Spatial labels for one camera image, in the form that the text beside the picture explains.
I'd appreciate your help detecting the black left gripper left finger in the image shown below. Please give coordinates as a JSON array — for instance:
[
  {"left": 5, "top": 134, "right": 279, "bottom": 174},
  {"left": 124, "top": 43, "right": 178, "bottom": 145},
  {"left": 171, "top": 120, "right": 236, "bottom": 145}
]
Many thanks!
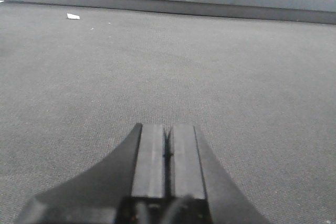
[{"left": 16, "top": 123, "right": 165, "bottom": 223}]

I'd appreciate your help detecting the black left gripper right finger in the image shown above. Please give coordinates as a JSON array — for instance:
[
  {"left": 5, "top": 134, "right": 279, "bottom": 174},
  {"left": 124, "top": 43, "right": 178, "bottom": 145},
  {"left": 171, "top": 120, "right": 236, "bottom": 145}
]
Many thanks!
[{"left": 169, "top": 124, "right": 269, "bottom": 223}]

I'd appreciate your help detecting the dark grey conveyor belt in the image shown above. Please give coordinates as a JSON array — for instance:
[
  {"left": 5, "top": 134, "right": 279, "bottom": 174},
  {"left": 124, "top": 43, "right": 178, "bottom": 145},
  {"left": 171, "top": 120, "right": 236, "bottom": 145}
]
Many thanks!
[{"left": 1, "top": 2, "right": 335, "bottom": 223}]

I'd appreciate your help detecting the white paper scrap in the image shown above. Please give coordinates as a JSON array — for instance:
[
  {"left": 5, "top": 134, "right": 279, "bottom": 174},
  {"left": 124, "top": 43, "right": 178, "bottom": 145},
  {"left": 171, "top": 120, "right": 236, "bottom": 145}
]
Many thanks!
[{"left": 67, "top": 13, "right": 80, "bottom": 20}]

